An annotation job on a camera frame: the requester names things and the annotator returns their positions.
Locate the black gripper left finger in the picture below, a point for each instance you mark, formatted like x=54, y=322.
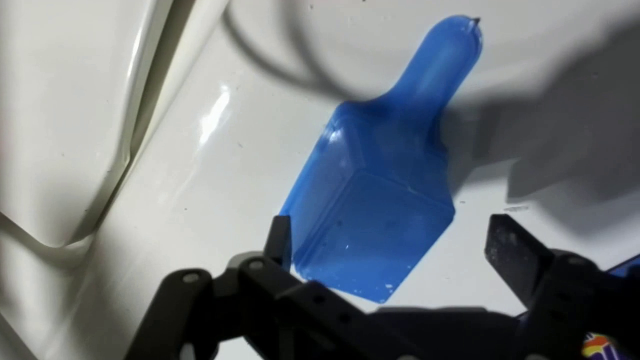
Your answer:
x=279, y=243

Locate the white washing machine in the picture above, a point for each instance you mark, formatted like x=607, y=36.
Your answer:
x=200, y=200

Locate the opaque blue measuring cup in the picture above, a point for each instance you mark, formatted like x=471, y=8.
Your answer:
x=373, y=200

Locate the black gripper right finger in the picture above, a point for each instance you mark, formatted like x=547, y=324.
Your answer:
x=522, y=262

